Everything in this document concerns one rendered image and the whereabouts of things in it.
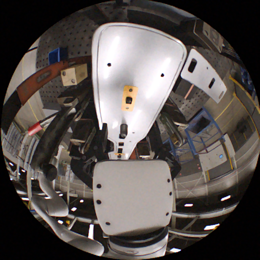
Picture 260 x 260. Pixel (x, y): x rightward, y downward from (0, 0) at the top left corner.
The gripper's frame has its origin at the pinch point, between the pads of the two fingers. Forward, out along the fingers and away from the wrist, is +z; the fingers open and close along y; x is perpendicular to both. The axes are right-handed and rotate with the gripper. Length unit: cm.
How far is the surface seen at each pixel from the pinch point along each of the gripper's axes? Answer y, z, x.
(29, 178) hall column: -684, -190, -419
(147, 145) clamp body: 20.3, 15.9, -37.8
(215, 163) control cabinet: 747, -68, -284
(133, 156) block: 18, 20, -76
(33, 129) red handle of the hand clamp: -23.5, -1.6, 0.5
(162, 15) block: 2.6, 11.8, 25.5
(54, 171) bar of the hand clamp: -12.3, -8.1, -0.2
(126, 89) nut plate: -1.1, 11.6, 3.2
